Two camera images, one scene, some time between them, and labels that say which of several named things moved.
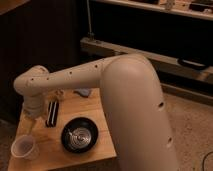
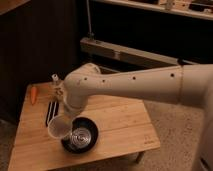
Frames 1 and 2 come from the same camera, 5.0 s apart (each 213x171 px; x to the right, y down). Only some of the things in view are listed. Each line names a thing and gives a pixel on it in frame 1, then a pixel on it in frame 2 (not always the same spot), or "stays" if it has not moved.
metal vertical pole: x=90 y=33 stays
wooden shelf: x=201 y=9 stays
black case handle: x=195 y=65 stays
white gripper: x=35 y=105 → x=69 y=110
